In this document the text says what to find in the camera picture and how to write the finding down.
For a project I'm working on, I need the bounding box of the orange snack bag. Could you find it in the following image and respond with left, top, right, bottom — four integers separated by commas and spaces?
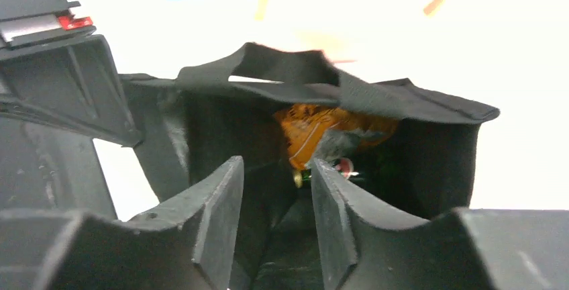
273, 104, 399, 171

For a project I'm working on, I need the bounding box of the black fabric bag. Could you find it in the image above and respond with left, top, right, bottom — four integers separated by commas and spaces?
120, 43, 499, 289

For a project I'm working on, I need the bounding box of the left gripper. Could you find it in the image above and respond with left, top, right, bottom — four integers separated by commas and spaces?
1, 35, 142, 220

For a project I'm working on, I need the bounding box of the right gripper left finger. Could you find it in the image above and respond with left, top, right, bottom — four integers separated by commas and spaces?
1, 156, 244, 289

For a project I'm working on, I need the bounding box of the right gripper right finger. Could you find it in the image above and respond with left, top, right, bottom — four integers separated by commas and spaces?
311, 172, 568, 289

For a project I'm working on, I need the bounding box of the green bottle in bag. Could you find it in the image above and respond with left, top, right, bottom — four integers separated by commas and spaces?
293, 157, 360, 189

